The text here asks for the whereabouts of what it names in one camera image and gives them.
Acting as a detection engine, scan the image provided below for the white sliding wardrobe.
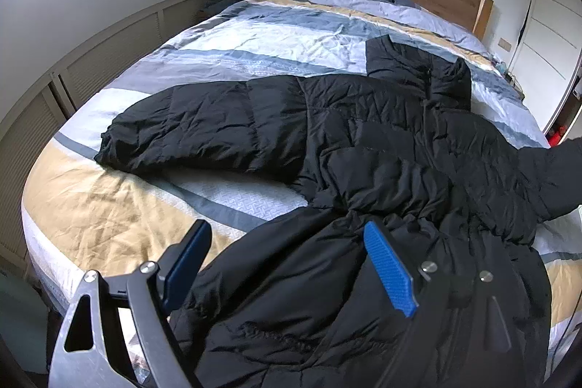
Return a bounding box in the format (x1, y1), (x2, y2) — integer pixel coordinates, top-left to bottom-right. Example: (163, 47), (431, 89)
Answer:
(510, 0), (581, 132)

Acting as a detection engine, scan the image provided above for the red object by wardrobe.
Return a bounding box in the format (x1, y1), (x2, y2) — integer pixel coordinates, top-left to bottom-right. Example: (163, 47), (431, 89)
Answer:
(546, 125), (567, 148)

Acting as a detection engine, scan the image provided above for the beige louvered wall cabinet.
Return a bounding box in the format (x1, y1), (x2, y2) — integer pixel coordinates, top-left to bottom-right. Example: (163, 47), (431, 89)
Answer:
(1, 0), (207, 276)

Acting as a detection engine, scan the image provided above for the wooden nightstand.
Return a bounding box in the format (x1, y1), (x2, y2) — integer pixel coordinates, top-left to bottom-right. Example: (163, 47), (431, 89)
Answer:
(504, 72), (525, 101)

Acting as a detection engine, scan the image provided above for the beige wall switch plate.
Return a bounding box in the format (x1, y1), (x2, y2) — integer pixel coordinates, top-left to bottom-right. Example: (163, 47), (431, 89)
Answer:
(498, 37), (512, 52)

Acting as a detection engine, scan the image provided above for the striped blue yellow duvet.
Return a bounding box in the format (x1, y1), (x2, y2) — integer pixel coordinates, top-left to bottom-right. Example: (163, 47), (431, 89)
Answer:
(20, 0), (582, 371)

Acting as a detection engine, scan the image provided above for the black puffer down jacket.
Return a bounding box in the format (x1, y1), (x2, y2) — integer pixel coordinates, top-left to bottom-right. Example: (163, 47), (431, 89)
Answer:
(96, 36), (581, 387)

